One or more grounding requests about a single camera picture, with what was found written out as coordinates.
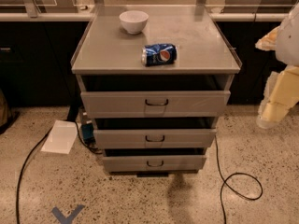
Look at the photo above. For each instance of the grey bottom drawer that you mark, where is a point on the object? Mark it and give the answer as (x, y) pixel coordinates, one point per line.
(154, 163)

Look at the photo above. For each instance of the blue pepsi can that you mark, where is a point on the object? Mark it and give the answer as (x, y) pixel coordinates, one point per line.
(159, 54)

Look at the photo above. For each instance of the grey drawer cabinet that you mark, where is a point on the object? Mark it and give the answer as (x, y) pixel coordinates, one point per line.
(109, 59)

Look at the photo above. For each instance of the dark counter cabinet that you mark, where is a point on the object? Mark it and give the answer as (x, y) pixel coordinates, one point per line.
(35, 57)

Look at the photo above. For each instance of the white ceramic bowl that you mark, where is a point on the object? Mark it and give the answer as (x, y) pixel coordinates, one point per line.
(133, 21)

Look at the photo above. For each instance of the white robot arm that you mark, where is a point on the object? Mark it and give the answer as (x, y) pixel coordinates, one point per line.
(287, 47)

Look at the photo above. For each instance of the blue power box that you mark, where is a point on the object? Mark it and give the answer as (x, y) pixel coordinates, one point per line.
(87, 133)

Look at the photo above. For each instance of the grey drawer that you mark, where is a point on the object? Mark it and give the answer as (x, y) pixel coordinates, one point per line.
(162, 138)
(154, 104)
(154, 163)

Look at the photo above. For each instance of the white paper sheet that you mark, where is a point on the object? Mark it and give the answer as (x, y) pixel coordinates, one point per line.
(61, 138)

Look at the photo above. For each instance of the grey middle drawer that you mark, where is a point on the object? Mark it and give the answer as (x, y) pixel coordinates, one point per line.
(162, 138)

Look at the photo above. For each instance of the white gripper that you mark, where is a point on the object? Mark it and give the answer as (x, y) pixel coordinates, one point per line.
(289, 46)

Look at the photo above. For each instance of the grey top drawer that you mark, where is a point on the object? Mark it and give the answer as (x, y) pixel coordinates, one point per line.
(154, 104)

